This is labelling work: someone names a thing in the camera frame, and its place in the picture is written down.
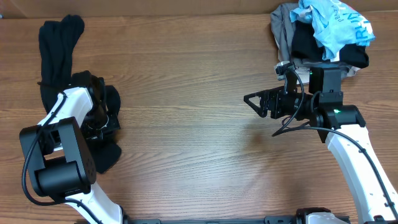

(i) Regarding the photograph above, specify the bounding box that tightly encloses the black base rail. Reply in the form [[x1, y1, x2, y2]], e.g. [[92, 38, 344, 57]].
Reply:
[[122, 215, 305, 224]]

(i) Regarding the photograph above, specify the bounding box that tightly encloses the grey folded garment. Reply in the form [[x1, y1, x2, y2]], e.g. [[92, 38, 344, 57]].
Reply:
[[269, 2, 352, 80]]

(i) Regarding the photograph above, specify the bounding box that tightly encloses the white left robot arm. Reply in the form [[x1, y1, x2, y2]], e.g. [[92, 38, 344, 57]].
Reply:
[[19, 71, 129, 223]]

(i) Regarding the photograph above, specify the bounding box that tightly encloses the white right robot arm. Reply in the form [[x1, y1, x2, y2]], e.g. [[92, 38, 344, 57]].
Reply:
[[243, 63, 397, 223]]

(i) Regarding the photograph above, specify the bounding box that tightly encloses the black polo shirt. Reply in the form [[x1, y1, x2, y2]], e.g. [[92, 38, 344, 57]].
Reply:
[[39, 15, 121, 174]]

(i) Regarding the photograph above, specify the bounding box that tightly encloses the white beige folded garment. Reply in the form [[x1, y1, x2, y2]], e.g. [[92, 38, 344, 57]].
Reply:
[[277, 49, 361, 85]]

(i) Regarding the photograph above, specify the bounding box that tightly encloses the black folded garment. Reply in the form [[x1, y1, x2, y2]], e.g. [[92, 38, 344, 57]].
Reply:
[[292, 21, 369, 68]]

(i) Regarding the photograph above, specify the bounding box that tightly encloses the light blue printed shirt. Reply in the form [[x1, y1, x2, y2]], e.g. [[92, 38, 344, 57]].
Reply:
[[290, 0, 375, 60]]

